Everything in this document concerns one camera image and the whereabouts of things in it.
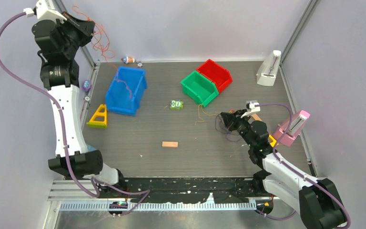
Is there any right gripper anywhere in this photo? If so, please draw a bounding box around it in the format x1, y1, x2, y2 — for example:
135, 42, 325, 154
221, 109, 255, 148

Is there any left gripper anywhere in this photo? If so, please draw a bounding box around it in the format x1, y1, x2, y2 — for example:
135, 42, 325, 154
54, 11, 94, 58

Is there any orange cable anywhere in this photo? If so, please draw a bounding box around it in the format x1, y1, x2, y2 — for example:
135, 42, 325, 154
72, 6, 134, 103

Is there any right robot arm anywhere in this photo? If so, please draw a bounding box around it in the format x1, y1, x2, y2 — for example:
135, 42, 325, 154
220, 110, 348, 229

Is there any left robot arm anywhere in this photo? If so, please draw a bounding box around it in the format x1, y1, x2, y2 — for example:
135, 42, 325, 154
32, 10, 127, 198

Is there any green plastic bin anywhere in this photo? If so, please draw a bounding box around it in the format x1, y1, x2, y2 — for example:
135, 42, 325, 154
180, 71, 219, 107

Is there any red plastic bin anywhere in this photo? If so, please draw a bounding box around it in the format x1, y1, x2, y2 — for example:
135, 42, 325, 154
196, 59, 233, 93

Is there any small colourful figurine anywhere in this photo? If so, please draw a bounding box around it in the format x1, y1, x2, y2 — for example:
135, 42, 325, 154
121, 56, 136, 64

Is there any yellow ladder toy right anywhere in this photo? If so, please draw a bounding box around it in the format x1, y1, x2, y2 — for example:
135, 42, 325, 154
268, 135, 279, 147

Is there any purple round toy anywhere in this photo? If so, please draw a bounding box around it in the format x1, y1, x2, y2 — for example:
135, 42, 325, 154
82, 80, 92, 93

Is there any green monster toy block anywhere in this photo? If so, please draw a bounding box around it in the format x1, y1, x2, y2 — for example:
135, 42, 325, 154
169, 100, 184, 110

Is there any white metronome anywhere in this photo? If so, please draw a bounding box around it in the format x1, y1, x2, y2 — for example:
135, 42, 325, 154
256, 50, 282, 86

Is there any small wooden block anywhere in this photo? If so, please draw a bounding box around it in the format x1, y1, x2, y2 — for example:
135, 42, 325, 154
162, 141, 179, 148

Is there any pink metronome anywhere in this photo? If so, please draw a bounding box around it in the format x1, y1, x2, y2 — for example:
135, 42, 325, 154
273, 110, 310, 147

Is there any blue plastic bin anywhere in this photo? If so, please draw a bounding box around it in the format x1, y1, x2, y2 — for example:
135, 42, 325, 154
105, 66, 147, 116

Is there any yellow triangle ladder toy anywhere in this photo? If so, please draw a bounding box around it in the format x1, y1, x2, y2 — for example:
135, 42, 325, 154
86, 104, 108, 128

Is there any clear plastic container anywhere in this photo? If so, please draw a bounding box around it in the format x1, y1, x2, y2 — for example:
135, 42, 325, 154
87, 145, 97, 152

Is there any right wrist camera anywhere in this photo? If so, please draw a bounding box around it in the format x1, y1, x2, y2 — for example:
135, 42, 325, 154
241, 100, 261, 118

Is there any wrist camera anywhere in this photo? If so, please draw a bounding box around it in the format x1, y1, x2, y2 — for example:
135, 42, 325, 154
241, 100, 261, 118
33, 0, 67, 23

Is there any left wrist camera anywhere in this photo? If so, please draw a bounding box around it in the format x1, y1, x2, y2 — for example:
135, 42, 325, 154
33, 0, 67, 23

